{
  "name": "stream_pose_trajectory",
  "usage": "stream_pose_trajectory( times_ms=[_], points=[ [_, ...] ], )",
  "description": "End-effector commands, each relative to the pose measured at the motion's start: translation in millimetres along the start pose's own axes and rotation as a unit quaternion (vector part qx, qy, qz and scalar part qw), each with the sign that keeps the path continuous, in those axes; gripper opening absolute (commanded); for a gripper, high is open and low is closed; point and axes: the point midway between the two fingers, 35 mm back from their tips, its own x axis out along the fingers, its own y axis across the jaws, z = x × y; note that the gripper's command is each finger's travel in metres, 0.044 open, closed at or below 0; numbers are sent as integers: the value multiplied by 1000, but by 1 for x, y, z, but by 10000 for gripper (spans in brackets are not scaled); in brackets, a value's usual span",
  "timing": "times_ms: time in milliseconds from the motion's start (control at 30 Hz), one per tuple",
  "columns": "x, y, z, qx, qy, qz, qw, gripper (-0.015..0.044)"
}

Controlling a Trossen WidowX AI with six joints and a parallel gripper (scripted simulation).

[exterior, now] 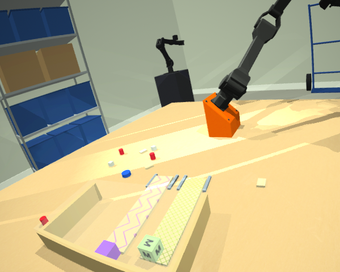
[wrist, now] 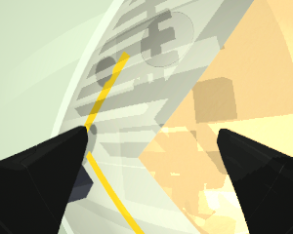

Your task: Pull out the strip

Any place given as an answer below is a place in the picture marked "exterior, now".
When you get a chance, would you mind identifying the blue short cylinder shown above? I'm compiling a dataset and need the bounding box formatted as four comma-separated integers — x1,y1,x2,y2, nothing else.
121,170,131,178

